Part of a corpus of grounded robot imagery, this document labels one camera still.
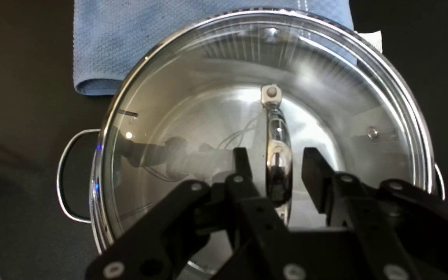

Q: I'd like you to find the round glass pot lid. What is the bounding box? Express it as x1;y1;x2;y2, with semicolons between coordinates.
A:
88;7;439;280

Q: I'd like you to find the stainless steel pot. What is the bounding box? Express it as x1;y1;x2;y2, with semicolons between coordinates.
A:
55;127;448;280

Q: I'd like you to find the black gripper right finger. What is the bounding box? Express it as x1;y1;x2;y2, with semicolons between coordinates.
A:
302;146;448;280

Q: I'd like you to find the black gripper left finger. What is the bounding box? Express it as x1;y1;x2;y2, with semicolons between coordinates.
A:
83;146;290;280

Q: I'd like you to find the blue cloth towel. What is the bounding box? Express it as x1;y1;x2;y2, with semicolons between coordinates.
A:
72;0;385;97

